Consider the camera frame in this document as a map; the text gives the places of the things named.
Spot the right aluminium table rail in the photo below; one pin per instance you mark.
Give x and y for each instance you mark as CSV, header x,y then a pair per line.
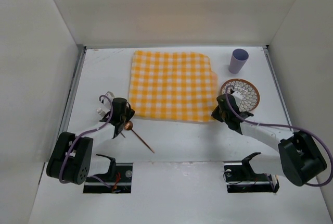
x,y
281,98

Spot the left aluminium table rail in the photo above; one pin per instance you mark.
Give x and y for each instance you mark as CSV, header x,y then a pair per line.
x,y
71,93

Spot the metal fork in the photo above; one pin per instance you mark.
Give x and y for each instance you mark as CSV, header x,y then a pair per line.
x,y
101,112

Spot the yellow white checkered cloth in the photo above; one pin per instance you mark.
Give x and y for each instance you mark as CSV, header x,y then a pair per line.
x,y
173,86

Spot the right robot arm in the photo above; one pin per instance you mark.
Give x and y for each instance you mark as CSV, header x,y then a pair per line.
x,y
299,159

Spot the lilac plastic cup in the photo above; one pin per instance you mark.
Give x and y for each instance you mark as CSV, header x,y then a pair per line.
x,y
238,59

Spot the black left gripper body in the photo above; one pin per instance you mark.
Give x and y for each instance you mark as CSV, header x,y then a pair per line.
x,y
118,124

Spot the aluminium table rail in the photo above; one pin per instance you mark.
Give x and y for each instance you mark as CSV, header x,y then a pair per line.
x,y
71,93
281,98

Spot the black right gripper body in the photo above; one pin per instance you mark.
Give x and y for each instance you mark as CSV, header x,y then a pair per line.
x,y
231,120

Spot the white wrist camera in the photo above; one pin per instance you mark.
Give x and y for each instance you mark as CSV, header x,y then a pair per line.
x,y
237,96
107,98

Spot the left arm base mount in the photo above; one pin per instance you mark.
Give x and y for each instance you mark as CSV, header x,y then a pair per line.
x,y
119,183

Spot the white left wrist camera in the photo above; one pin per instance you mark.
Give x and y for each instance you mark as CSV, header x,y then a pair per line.
x,y
107,98

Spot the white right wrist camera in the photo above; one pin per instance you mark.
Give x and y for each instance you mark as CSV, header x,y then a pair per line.
x,y
237,96

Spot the floral patterned ceramic plate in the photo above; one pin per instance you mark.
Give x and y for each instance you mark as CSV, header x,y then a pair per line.
x,y
251,96

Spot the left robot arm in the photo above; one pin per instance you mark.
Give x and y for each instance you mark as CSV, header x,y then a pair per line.
x,y
75,157

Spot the copper spoon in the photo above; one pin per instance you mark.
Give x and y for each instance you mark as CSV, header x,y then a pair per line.
x,y
129,127

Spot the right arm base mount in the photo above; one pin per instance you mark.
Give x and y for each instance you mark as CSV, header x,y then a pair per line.
x,y
241,179

